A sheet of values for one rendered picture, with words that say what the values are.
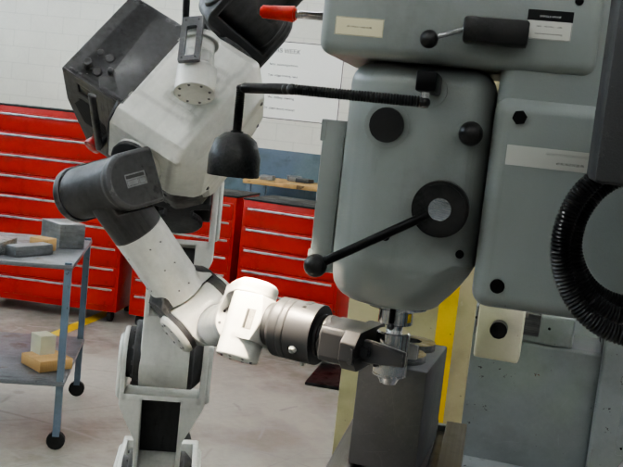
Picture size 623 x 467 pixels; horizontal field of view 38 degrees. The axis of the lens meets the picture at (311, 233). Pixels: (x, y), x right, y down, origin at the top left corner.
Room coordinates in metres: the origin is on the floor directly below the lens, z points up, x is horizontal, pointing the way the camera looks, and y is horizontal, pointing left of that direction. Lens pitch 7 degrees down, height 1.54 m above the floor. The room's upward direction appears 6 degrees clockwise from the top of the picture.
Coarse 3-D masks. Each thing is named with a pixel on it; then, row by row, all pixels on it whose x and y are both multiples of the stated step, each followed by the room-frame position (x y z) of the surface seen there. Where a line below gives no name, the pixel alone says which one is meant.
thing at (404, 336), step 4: (380, 328) 1.24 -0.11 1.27; (384, 328) 1.24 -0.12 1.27; (380, 332) 1.22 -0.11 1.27; (384, 332) 1.22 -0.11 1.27; (388, 332) 1.22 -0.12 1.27; (404, 332) 1.23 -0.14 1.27; (408, 332) 1.23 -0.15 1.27; (380, 336) 1.22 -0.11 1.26; (384, 336) 1.21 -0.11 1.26; (388, 336) 1.21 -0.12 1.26; (392, 336) 1.21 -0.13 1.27; (396, 336) 1.21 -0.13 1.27; (400, 336) 1.21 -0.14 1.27; (404, 336) 1.21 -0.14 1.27; (408, 336) 1.22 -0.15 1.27; (388, 340) 1.21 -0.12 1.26; (392, 340) 1.21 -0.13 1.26; (396, 340) 1.21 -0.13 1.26; (400, 340) 1.21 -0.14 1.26; (404, 340) 1.21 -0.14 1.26; (408, 340) 1.22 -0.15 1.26
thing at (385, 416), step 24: (408, 360) 1.52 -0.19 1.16; (432, 360) 1.57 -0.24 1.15; (360, 384) 1.52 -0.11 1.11; (408, 384) 1.50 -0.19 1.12; (432, 384) 1.56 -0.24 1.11; (360, 408) 1.52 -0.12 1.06; (384, 408) 1.51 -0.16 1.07; (408, 408) 1.49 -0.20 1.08; (432, 408) 1.60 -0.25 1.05; (360, 432) 1.52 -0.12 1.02; (384, 432) 1.50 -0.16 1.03; (408, 432) 1.49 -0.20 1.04; (432, 432) 1.64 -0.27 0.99; (360, 456) 1.51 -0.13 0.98; (384, 456) 1.50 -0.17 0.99; (408, 456) 1.49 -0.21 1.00
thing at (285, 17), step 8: (264, 8) 1.37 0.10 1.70; (272, 8) 1.37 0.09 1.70; (280, 8) 1.37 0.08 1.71; (288, 8) 1.36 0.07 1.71; (296, 8) 1.37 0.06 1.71; (264, 16) 1.37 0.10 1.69; (272, 16) 1.37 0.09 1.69; (280, 16) 1.37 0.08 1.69; (288, 16) 1.36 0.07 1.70; (296, 16) 1.37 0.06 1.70; (304, 16) 1.36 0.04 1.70; (312, 16) 1.36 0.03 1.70; (320, 16) 1.36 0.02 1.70
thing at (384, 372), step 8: (376, 336) 1.23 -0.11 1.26; (384, 344) 1.21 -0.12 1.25; (392, 344) 1.21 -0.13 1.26; (400, 344) 1.21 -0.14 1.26; (408, 344) 1.22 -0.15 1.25; (408, 352) 1.23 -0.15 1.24; (376, 368) 1.22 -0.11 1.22; (384, 368) 1.21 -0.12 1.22; (392, 368) 1.21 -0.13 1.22; (400, 368) 1.21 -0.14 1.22; (384, 376) 1.21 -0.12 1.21; (392, 376) 1.21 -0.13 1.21; (400, 376) 1.21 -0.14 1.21
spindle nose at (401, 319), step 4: (380, 312) 1.22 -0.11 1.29; (384, 312) 1.22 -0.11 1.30; (388, 312) 1.21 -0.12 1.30; (396, 312) 1.21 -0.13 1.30; (400, 312) 1.21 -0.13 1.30; (380, 316) 1.22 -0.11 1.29; (384, 316) 1.21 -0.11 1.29; (388, 316) 1.21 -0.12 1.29; (396, 316) 1.21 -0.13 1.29; (400, 316) 1.21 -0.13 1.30; (404, 316) 1.21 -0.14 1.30; (412, 316) 1.22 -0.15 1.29; (380, 320) 1.22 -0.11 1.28; (384, 320) 1.21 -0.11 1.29; (396, 320) 1.21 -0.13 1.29; (400, 320) 1.21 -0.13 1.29; (404, 320) 1.21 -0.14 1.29; (412, 320) 1.22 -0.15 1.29; (396, 324) 1.21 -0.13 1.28; (400, 324) 1.21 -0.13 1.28; (404, 324) 1.21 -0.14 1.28; (408, 324) 1.21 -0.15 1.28; (412, 324) 1.22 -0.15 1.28
